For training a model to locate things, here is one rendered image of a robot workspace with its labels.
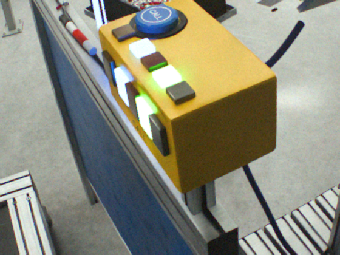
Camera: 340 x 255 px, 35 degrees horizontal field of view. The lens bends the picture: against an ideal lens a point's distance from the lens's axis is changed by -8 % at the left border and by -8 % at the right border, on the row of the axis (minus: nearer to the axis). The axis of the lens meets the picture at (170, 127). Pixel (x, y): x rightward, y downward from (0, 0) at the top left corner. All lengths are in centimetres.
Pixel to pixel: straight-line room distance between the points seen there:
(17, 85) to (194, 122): 196
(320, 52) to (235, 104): 188
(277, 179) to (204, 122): 136
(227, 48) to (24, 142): 165
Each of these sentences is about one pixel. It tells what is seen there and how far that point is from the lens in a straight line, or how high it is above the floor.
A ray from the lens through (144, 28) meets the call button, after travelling 52.
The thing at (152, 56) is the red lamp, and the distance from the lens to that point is 48.
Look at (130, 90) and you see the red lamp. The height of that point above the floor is 106.
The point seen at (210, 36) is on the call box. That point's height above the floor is 107.
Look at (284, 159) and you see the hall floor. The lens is 186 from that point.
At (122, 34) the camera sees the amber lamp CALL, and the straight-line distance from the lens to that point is 52.
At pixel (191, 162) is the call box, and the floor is 102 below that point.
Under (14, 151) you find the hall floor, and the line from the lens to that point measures 207.
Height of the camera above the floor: 136
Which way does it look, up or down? 43 degrees down
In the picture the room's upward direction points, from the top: 9 degrees counter-clockwise
